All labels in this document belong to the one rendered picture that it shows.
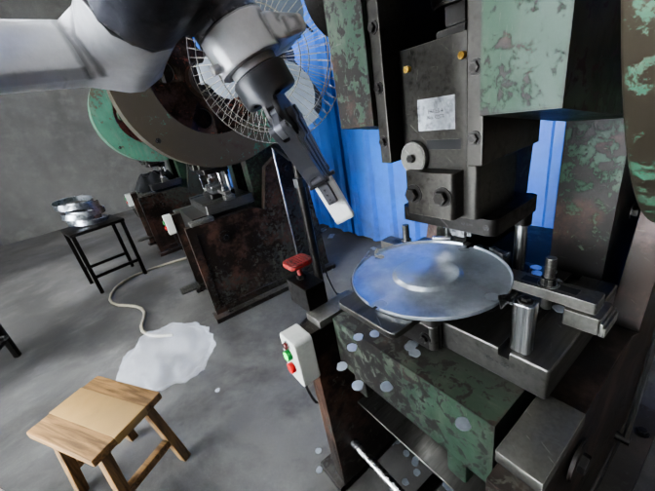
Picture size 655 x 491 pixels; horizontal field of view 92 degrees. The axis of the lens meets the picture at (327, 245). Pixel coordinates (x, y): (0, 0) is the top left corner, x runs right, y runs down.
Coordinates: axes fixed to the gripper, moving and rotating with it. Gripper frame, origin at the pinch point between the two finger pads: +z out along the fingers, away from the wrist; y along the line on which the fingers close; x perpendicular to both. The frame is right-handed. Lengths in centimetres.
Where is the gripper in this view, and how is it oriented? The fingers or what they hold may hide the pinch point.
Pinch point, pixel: (334, 200)
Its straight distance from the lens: 48.7
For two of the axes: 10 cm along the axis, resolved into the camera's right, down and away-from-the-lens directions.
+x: 8.6, -4.2, -3.0
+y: -0.9, 4.6, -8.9
